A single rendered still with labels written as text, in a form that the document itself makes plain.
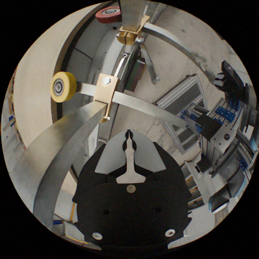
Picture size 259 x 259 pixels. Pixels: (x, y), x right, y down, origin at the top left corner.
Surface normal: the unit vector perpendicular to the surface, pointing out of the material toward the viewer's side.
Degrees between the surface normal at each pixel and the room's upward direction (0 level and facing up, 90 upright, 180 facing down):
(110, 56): 0
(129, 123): 0
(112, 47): 0
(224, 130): 90
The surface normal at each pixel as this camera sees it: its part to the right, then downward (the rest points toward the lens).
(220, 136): -0.67, -0.63
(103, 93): 0.04, 0.50
